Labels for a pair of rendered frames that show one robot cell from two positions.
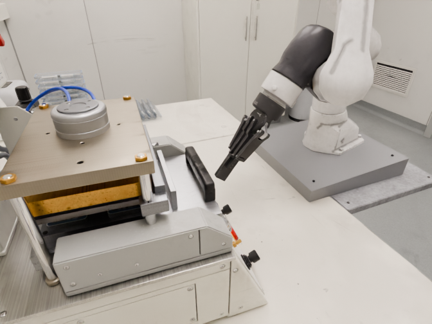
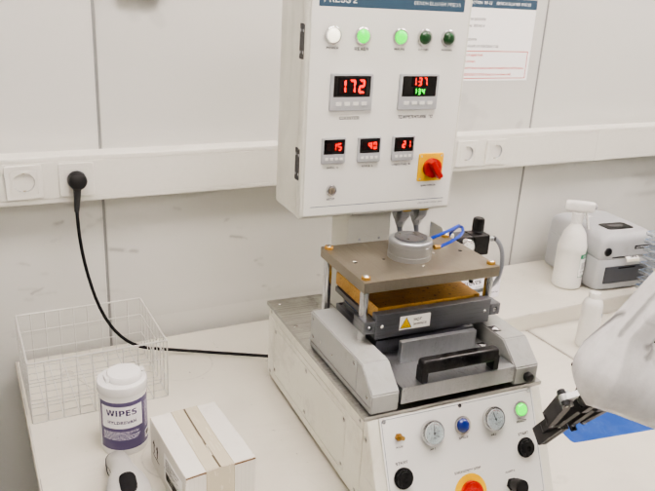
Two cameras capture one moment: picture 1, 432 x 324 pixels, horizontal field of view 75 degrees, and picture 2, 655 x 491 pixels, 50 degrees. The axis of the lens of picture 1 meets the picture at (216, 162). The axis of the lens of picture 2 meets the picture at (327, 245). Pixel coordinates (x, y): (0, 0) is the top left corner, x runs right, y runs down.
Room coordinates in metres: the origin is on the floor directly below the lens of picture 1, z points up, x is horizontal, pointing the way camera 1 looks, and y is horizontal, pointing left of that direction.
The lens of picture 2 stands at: (0.14, -0.97, 1.56)
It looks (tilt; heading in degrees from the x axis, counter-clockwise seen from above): 20 degrees down; 84
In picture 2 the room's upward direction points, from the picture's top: 3 degrees clockwise
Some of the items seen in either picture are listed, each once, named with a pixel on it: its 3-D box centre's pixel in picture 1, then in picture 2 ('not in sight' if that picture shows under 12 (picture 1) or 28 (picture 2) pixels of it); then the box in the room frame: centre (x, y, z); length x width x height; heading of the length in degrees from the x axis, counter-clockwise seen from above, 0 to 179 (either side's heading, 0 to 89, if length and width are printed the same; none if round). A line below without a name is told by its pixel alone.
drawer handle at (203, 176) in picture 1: (198, 170); (458, 362); (0.47, 0.03, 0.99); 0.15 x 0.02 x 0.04; 19
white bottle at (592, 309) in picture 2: not in sight; (590, 319); (0.96, 0.56, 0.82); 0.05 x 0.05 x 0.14
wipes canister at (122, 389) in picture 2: not in sight; (123, 407); (-0.10, 0.16, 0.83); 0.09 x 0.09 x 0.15
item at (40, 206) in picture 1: (91, 150); (410, 278); (0.42, 0.21, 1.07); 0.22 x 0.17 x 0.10; 19
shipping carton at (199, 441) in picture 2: not in sight; (201, 458); (0.05, 0.05, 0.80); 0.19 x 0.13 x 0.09; 112
